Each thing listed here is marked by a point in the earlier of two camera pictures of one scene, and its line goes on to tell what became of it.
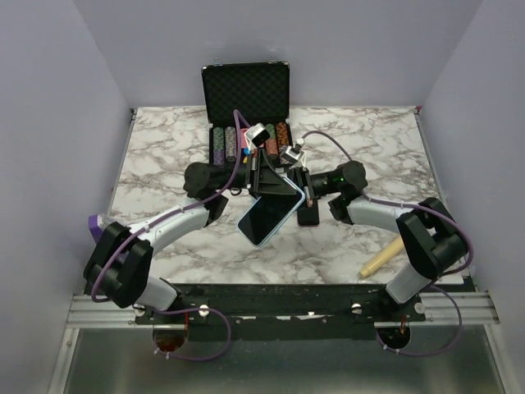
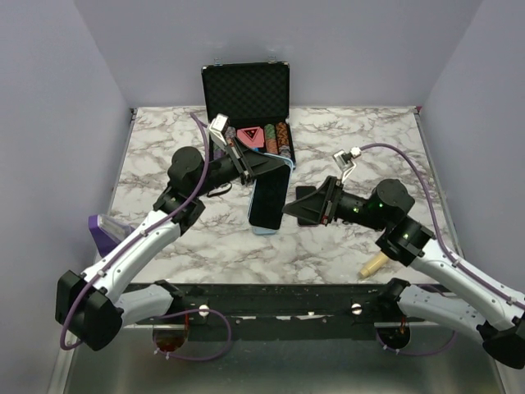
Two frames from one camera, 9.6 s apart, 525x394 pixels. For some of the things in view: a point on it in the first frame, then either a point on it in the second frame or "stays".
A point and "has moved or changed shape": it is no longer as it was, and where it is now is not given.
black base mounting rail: x=281 y=312 stays
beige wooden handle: x=383 y=258 stays
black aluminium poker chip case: x=260 y=92 stays
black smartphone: x=267 y=216 has moved or changed shape
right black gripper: x=303 y=178 to x=311 y=207
